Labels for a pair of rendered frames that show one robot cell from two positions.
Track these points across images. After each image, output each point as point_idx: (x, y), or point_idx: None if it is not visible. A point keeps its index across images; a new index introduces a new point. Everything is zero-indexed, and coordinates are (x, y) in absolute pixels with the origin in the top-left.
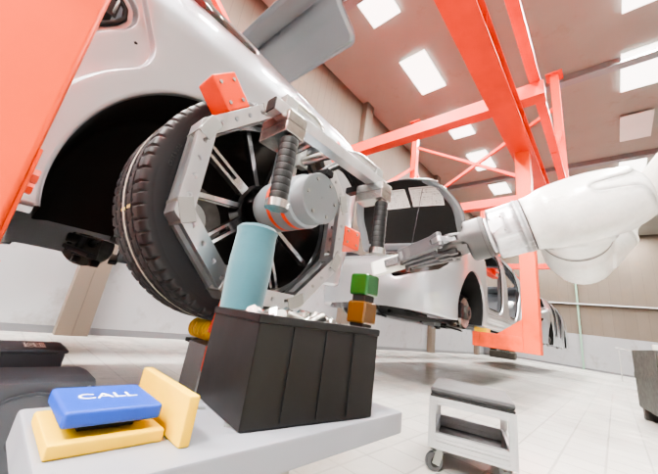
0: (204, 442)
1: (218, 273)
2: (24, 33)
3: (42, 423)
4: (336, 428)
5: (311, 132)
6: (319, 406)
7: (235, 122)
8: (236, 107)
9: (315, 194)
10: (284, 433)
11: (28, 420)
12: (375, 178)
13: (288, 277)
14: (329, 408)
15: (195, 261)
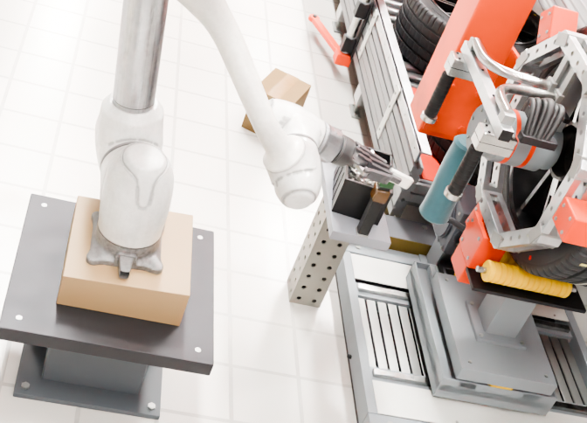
0: (331, 164)
1: (480, 176)
2: (460, 22)
3: None
4: (327, 194)
5: (469, 67)
6: (334, 186)
7: (535, 54)
8: (541, 39)
9: (474, 123)
10: (329, 180)
11: None
12: (493, 121)
13: None
14: (334, 190)
15: (493, 165)
